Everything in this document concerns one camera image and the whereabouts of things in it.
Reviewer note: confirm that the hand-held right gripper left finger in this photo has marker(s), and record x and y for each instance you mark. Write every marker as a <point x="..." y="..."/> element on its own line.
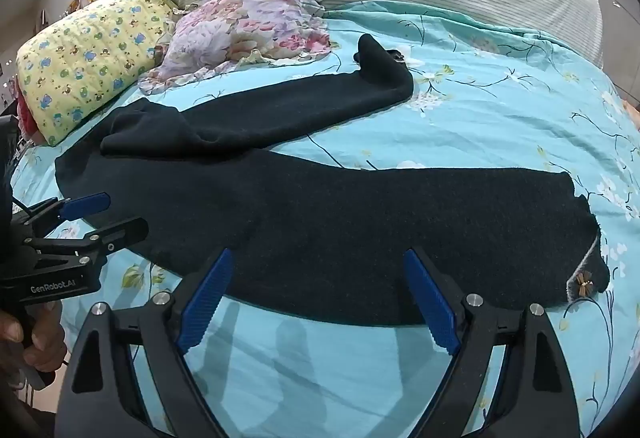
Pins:
<point x="205" y="299"/>

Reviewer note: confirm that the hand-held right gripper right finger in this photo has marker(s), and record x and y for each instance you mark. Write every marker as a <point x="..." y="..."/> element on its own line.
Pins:
<point x="432" y="304"/>

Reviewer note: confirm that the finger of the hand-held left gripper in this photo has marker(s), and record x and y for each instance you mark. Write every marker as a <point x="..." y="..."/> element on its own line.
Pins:
<point x="87" y="205"/>
<point x="125" y="230"/>

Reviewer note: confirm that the black pants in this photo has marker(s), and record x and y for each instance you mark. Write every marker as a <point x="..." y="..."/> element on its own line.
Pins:
<point x="300" y="218"/>

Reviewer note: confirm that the person's left hand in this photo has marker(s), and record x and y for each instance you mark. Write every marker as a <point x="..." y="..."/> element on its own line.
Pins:
<point x="47" y="339"/>

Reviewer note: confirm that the red cloth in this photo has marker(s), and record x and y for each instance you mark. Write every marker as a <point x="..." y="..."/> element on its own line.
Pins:
<point x="24" y="116"/>

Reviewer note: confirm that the yellow printed pillow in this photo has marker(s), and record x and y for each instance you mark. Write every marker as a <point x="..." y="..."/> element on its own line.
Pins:
<point x="90" y="53"/>

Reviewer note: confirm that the turquoise floral bed sheet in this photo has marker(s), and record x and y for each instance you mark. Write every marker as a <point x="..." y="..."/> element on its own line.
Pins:
<point x="475" y="118"/>

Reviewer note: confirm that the pink floral ruffled pillow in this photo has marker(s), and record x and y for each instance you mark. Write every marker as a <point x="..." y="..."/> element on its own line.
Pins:
<point x="240" y="28"/>

